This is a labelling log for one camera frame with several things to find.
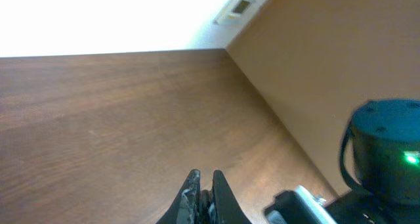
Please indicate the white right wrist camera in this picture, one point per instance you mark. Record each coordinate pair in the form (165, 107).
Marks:
(298, 206)

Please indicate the white wall thermostat panel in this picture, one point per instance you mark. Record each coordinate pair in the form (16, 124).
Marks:
(232, 11)

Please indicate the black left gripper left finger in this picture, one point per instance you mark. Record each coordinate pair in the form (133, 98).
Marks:
(184, 208)

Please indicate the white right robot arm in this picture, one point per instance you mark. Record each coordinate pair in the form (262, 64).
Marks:
(379, 162)

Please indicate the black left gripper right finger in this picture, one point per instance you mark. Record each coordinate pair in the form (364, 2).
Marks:
(224, 206)

